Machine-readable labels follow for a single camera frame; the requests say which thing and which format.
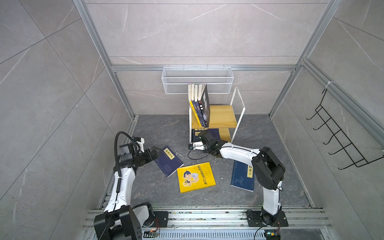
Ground yellow cartoon book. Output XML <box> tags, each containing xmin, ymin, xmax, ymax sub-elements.
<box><xmin>177</xmin><ymin>162</ymin><xmax>216</xmax><ymax>193</ymax></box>

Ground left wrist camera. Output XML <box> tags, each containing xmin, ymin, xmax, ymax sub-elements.
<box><xmin>133</xmin><ymin>137</ymin><xmax>145</xmax><ymax>152</ymax></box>

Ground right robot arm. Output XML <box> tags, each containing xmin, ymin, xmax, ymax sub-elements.
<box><xmin>189</xmin><ymin>130</ymin><xmax>286</xmax><ymax>226</ymax></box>

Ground purple portrait book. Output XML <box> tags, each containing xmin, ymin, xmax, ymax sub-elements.
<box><xmin>194</xmin><ymin>84</ymin><xmax>207</xmax><ymax>128</ymax></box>
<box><xmin>191</xmin><ymin>84</ymin><xmax>205</xmax><ymax>128</ymax></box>

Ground wooden two-tier shelf rack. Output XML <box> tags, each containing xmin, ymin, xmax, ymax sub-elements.
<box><xmin>189</xmin><ymin>87</ymin><xmax>246</xmax><ymax>144</ymax></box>

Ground black wall hook rack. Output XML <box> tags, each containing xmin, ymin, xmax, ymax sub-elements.
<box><xmin>306</xmin><ymin>89</ymin><xmax>384</xmax><ymax>170</ymax></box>

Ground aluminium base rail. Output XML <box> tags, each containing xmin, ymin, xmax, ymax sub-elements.
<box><xmin>80</xmin><ymin>206</ymin><xmax>334</xmax><ymax>240</ymax></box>

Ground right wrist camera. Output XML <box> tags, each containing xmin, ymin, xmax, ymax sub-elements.
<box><xmin>188</xmin><ymin>142</ymin><xmax>205</xmax><ymax>151</ymax></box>

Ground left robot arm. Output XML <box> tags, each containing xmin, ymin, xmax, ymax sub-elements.
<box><xmin>94</xmin><ymin>137</ymin><xmax>160</xmax><ymax>240</ymax></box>

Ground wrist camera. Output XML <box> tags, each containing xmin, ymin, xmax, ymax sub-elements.
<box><xmin>188</xmin><ymin>142</ymin><xmax>205</xmax><ymax>151</ymax></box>
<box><xmin>133</xmin><ymin>137</ymin><xmax>145</xmax><ymax>152</ymax></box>

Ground white wire mesh basket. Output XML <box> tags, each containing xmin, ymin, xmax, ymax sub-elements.
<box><xmin>161</xmin><ymin>67</ymin><xmax>234</xmax><ymax>95</ymax></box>

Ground dark blue book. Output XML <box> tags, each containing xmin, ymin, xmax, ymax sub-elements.
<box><xmin>155</xmin><ymin>146</ymin><xmax>184</xmax><ymax>178</ymax></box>
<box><xmin>191</xmin><ymin>129</ymin><xmax>221</xmax><ymax>143</ymax></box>

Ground blue book yellow label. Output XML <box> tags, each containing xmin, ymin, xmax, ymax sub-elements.
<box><xmin>231</xmin><ymin>161</ymin><xmax>255</xmax><ymax>192</ymax></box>

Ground black book white characters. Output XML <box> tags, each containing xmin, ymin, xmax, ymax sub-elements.
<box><xmin>198</xmin><ymin>85</ymin><xmax>210</xmax><ymax>128</ymax></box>

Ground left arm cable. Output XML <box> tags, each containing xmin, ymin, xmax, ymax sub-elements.
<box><xmin>113</xmin><ymin>131</ymin><xmax>137</xmax><ymax>178</ymax></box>

